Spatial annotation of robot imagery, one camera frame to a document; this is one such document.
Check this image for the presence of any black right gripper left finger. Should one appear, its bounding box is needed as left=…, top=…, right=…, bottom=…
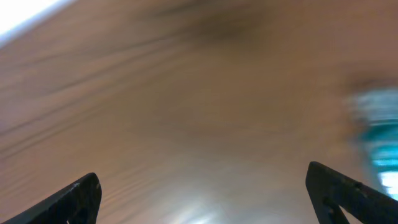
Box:
left=3, top=172, right=102, bottom=224

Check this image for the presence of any blue mouthwash bottle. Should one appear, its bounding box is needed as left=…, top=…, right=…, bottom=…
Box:
left=345, top=88, right=397, bottom=200

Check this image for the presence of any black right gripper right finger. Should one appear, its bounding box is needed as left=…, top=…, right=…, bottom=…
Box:
left=305, top=161, right=397, bottom=224

